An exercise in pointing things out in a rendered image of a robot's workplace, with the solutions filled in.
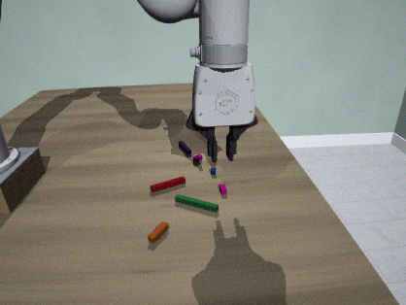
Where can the red rod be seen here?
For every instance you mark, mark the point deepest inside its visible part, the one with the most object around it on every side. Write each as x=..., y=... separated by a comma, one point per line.
x=167, y=184

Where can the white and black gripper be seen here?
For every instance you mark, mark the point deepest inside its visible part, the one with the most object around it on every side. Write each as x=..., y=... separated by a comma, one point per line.
x=225, y=98

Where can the orange rod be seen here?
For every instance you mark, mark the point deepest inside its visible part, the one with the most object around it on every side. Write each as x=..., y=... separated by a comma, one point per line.
x=155, y=235

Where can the purple rod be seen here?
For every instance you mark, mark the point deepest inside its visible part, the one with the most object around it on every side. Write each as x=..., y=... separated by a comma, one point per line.
x=186, y=149

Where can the green rod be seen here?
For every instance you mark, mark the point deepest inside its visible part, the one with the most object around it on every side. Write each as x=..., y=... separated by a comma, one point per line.
x=197, y=203

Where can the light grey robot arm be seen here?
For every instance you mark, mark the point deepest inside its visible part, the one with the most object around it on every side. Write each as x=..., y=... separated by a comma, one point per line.
x=223, y=38

